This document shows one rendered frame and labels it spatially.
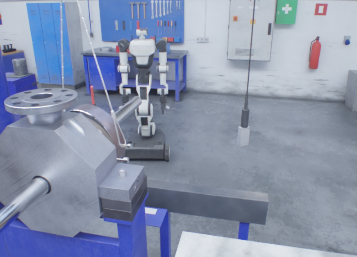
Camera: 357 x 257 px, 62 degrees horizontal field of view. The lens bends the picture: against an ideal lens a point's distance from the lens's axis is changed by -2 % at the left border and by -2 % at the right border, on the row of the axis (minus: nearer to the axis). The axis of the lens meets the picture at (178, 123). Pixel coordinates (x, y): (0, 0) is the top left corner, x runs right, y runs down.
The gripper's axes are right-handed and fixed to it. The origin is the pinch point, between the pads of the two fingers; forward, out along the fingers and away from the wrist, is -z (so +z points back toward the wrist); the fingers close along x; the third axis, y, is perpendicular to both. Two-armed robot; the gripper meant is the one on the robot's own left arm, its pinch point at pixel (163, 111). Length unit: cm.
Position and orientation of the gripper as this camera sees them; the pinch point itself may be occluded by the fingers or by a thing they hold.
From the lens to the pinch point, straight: 352.3
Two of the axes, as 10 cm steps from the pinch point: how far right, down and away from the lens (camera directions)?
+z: 0.0, -9.8, -1.8
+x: -0.1, 1.8, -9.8
